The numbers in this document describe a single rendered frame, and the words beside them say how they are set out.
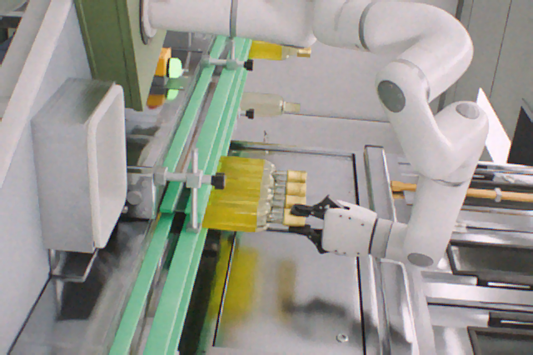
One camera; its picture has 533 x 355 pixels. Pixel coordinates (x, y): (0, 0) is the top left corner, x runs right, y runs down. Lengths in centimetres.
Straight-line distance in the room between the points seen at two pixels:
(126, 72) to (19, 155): 34
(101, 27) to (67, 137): 26
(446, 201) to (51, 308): 66
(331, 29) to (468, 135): 28
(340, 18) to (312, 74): 637
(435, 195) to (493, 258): 56
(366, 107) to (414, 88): 666
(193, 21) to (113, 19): 15
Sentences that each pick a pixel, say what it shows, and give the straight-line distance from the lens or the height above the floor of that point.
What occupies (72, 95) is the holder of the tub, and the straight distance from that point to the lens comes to 111.
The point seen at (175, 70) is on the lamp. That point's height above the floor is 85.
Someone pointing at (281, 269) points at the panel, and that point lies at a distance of 149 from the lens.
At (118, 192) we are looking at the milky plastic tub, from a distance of 124.
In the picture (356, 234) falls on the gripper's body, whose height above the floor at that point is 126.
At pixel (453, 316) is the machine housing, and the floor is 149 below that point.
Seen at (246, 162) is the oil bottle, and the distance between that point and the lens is 156.
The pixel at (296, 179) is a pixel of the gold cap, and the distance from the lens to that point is 156.
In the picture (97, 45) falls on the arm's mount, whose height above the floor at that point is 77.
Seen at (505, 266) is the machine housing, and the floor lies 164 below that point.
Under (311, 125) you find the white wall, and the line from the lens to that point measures 775.
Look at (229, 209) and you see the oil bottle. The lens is 140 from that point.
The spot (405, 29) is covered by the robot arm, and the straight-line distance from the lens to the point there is 111.
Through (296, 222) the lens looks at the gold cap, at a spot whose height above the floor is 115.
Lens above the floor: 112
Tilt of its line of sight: 2 degrees down
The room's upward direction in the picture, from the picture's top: 95 degrees clockwise
